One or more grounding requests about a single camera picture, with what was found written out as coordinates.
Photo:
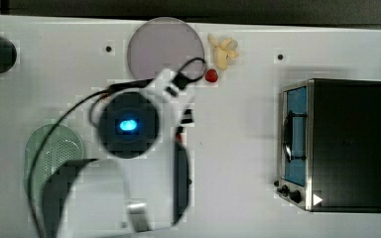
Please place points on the silver black toaster oven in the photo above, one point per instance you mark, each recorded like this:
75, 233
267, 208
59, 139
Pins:
330, 145

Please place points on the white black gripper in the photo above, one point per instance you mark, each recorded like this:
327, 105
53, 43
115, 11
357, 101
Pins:
169, 95

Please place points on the grey round plate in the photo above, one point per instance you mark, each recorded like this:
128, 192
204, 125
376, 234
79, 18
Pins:
162, 43

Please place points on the green oval strainer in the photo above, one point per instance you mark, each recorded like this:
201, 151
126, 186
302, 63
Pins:
63, 145

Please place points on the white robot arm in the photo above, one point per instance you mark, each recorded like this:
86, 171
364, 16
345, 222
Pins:
144, 183

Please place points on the small red plush tomato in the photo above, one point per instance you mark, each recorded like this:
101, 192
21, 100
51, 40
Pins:
211, 76

